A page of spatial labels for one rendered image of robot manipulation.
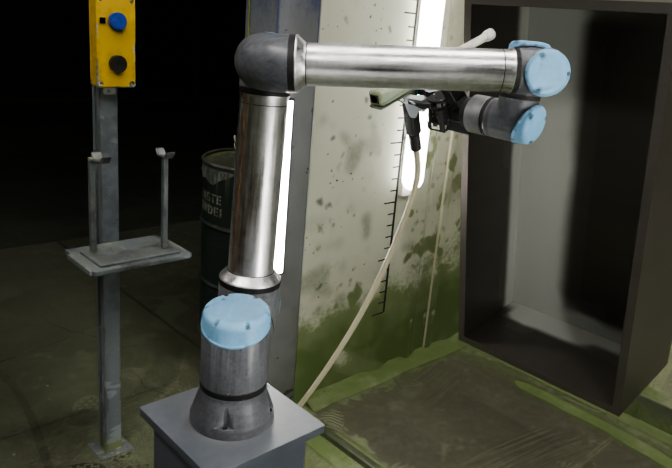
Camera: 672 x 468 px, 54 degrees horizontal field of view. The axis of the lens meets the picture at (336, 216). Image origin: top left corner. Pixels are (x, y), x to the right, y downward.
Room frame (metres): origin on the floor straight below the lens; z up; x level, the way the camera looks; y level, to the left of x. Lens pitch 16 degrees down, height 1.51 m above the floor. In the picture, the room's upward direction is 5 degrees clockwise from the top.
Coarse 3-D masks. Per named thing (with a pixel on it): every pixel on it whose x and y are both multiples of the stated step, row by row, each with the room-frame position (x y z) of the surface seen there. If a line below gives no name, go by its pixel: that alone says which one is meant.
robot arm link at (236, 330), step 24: (216, 312) 1.29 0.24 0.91; (240, 312) 1.30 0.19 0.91; (264, 312) 1.31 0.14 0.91; (216, 336) 1.25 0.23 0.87; (240, 336) 1.24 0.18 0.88; (264, 336) 1.28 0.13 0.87; (216, 360) 1.24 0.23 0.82; (240, 360) 1.24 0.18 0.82; (264, 360) 1.29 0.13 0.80; (216, 384) 1.24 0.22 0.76; (240, 384) 1.24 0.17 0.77; (264, 384) 1.29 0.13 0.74
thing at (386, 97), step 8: (488, 32) 1.89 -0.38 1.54; (472, 40) 1.85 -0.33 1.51; (480, 40) 1.87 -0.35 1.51; (488, 40) 1.90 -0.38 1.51; (376, 88) 1.61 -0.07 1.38; (384, 88) 1.60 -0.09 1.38; (376, 96) 1.59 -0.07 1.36; (384, 96) 1.59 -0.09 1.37; (392, 96) 1.61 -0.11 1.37; (400, 96) 1.64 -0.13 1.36; (376, 104) 1.60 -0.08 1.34; (384, 104) 1.60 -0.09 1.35; (408, 120) 1.69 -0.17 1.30; (416, 120) 1.70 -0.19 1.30; (408, 128) 1.70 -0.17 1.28; (416, 128) 1.70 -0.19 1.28; (416, 136) 1.71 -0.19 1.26; (416, 144) 1.71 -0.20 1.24
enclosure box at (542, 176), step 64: (512, 0) 1.89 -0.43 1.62; (576, 0) 1.76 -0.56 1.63; (640, 0) 1.66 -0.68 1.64; (576, 64) 2.15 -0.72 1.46; (640, 64) 2.00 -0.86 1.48; (576, 128) 2.17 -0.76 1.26; (640, 128) 2.02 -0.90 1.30; (512, 192) 2.32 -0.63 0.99; (576, 192) 2.18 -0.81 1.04; (640, 192) 2.03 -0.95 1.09; (512, 256) 2.38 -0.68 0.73; (576, 256) 2.20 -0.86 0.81; (640, 256) 1.68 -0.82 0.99; (512, 320) 2.28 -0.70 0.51; (576, 320) 2.22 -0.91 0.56; (640, 320) 1.74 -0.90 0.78; (576, 384) 1.91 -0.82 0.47; (640, 384) 1.84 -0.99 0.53
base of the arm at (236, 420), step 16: (208, 400) 1.25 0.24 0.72; (224, 400) 1.24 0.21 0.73; (240, 400) 1.24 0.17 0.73; (256, 400) 1.27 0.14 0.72; (192, 416) 1.26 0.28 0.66; (208, 416) 1.24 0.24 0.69; (224, 416) 1.24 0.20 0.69; (240, 416) 1.24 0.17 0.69; (256, 416) 1.25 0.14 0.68; (272, 416) 1.30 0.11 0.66; (208, 432) 1.23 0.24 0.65; (224, 432) 1.22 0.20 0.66; (240, 432) 1.22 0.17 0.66; (256, 432) 1.24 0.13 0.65
